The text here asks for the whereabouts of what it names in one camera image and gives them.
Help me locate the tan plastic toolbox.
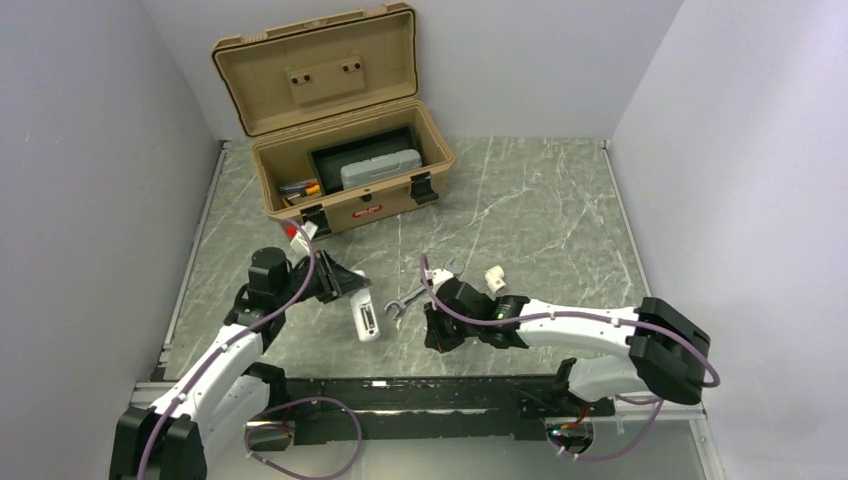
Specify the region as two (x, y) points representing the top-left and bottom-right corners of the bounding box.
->
(211, 2), (455, 238)

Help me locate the orange handled tool in toolbox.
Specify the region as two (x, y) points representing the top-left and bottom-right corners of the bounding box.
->
(277, 181), (322, 207)

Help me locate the white pipe elbow fitting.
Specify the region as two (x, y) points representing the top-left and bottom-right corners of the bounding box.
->
(484, 265), (506, 294)

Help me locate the silver combination wrench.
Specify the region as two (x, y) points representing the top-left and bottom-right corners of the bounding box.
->
(384, 259), (464, 322)

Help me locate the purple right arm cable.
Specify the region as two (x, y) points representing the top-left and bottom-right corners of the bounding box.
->
(419, 253), (722, 463)

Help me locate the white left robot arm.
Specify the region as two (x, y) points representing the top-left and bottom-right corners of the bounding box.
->
(108, 247), (371, 479)

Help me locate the grey plastic bit case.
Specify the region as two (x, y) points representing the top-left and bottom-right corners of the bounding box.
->
(340, 149), (422, 189)

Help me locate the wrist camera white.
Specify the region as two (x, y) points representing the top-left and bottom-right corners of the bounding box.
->
(426, 268), (455, 285)
(284, 221), (318, 258)

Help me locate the black tray in toolbox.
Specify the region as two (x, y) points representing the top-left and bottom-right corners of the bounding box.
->
(307, 124), (419, 194)

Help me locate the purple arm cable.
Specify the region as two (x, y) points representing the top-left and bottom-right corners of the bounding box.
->
(135, 219), (318, 480)
(419, 253), (722, 463)

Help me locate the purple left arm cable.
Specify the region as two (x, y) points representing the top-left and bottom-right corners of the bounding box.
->
(135, 219), (318, 480)

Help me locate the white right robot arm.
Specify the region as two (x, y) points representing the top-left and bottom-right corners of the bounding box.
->
(423, 278), (720, 415)

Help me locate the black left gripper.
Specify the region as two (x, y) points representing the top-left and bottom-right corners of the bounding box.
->
(275, 248), (370, 308)

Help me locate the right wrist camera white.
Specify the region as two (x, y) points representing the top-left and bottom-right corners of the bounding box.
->
(426, 268), (455, 285)

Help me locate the white remote control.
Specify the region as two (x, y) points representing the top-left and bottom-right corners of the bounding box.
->
(350, 287), (381, 343)

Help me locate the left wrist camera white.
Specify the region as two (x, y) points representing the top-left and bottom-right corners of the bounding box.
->
(284, 221), (318, 258)

